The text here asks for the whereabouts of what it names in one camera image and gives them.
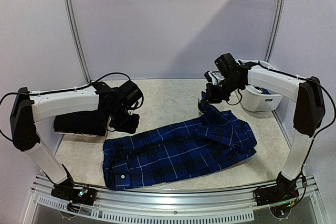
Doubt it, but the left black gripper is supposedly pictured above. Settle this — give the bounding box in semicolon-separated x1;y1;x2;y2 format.
106;105;140;133

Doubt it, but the black t-shirt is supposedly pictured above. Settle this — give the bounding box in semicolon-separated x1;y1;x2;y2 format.
53;110;109;136

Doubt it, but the blue plaid shirt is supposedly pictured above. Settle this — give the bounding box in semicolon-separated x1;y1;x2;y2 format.
102;101;257;190

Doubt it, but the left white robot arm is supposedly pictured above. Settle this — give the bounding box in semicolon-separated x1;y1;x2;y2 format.
10;80;144;200

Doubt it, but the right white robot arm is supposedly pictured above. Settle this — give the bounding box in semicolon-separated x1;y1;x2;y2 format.
202;53;325;180

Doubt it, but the white laundry basket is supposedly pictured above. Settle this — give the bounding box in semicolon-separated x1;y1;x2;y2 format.
240;60;284;112

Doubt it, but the perforated metal front panel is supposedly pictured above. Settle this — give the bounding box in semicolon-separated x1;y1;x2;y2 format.
24;195;255;223

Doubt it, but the right wall metal profile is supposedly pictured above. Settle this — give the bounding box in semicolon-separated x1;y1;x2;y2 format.
265;0;285;62

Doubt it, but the wall metal profile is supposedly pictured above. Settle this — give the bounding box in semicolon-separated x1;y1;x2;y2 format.
265;0;285;62
64;0;91;82

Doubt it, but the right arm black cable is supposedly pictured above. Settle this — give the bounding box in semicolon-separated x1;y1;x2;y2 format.
225;61;336;183

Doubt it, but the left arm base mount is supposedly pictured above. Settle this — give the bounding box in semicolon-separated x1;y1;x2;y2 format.
51;167;97;206

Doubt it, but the aluminium front rail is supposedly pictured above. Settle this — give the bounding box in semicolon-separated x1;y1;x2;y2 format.
27;175;320;211

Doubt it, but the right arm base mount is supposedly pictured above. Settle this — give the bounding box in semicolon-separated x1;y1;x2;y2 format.
253;175;308;208

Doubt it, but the left wall metal profile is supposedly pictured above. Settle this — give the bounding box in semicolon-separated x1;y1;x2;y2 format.
64;0;91;82

